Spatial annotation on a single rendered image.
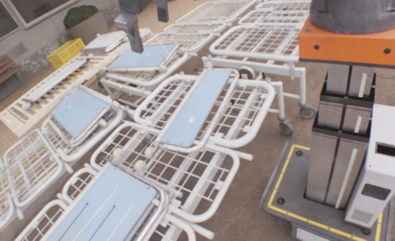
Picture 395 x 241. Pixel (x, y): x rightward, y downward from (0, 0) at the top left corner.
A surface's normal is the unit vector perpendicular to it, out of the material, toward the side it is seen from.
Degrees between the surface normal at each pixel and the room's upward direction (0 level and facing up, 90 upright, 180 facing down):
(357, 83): 90
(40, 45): 90
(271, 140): 0
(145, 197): 4
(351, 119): 90
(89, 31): 101
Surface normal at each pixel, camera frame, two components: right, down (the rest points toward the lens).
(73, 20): 0.26, 0.29
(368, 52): -0.53, 0.67
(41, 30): 0.81, 0.15
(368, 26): -0.30, 0.69
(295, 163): -0.29, -0.72
